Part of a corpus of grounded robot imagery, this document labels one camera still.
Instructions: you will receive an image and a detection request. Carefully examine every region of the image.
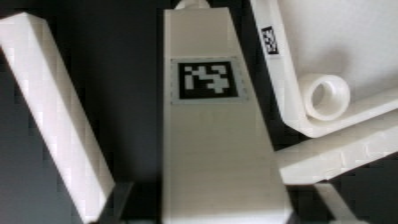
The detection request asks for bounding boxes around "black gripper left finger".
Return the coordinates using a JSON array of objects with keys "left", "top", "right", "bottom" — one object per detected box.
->
[{"left": 95, "top": 182, "right": 133, "bottom": 224}]

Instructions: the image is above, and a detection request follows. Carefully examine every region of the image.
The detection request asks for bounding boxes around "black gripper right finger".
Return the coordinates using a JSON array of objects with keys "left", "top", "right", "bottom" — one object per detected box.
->
[{"left": 314, "top": 183, "right": 364, "bottom": 224}]

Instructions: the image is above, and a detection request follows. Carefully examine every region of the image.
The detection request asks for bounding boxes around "white leg with tag middle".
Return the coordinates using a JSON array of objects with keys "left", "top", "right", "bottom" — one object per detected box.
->
[{"left": 161, "top": 0, "right": 293, "bottom": 224}]

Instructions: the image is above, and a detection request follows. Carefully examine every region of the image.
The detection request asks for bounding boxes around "white desk top tray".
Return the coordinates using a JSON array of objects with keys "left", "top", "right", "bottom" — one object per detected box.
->
[{"left": 248, "top": 0, "right": 398, "bottom": 138}]

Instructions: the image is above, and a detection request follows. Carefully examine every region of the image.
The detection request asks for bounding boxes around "white U-shaped fence frame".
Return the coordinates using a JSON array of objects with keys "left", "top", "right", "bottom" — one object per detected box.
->
[{"left": 0, "top": 11, "right": 398, "bottom": 224}]

